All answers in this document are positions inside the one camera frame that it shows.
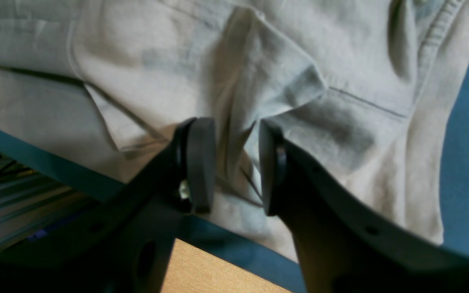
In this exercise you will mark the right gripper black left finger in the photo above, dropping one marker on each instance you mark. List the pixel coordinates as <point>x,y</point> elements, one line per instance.
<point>125,244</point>

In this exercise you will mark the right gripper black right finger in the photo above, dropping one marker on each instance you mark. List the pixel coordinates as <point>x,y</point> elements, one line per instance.
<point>342,245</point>

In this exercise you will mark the beige T-shirt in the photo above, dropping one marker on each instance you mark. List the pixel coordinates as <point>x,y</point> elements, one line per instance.
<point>365,86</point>

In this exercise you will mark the blue table cloth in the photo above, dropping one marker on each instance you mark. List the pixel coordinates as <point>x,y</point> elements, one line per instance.
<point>468,142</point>

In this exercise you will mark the aluminium table frame beam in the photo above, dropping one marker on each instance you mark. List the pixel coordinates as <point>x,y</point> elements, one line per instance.
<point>31,203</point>

